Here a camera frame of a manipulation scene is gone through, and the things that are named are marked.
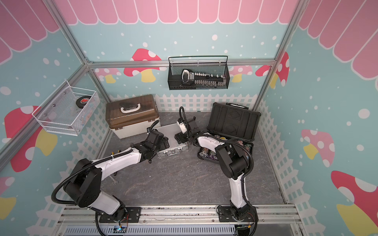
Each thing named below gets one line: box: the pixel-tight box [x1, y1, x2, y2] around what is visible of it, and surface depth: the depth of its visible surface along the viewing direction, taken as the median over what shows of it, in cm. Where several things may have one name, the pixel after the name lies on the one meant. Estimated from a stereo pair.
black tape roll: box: [75, 95, 92, 109], surface depth 81 cm
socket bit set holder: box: [181, 68, 227, 87], surface depth 91 cm
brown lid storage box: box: [105, 94, 161, 139], surface depth 96 cm
